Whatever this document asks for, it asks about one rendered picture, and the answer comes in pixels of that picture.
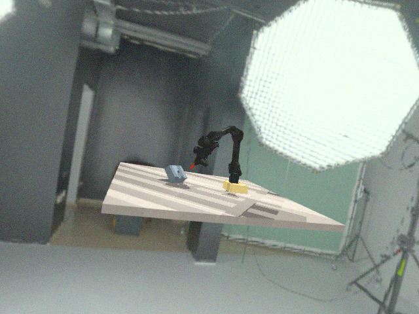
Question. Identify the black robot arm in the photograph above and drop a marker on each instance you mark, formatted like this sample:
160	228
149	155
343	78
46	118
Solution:
209	143

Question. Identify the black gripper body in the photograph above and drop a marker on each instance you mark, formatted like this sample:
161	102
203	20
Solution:
202	159

